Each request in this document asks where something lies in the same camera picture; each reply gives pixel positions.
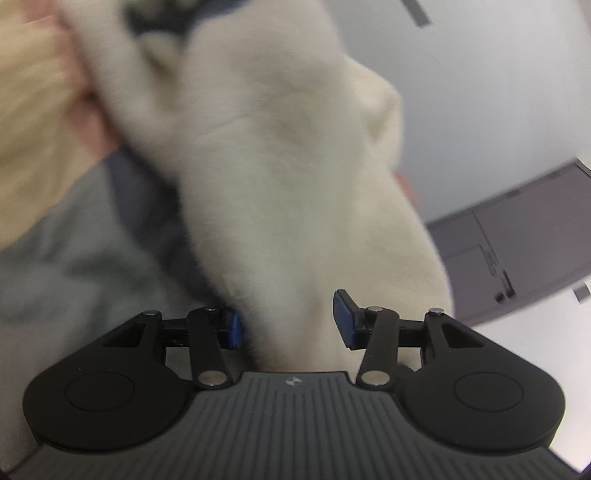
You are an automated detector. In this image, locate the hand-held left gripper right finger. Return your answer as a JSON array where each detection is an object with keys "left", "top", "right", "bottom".
[{"left": 332, "top": 289, "right": 485, "bottom": 389}]

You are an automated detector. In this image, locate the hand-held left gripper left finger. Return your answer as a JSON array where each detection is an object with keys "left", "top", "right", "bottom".
[{"left": 99, "top": 307, "right": 245, "bottom": 389}]

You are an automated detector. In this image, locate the cream striped fuzzy sweater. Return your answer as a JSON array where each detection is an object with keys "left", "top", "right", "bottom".
[{"left": 60, "top": 0, "right": 455, "bottom": 374}]

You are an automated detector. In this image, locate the grey door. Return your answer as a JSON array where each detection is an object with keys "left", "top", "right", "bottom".
[{"left": 426, "top": 158, "right": 591, "bottom": 326}]

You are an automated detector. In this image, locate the patchwork pastel quilt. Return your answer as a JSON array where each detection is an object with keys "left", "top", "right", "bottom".
[{"left": 0, "top": 0, "right": 419, "bottom": 467}]

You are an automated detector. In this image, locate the black door handle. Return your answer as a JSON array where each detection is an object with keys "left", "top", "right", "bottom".
[{"left": 494, "top": 271, "right": 517, "bottom": 303}]

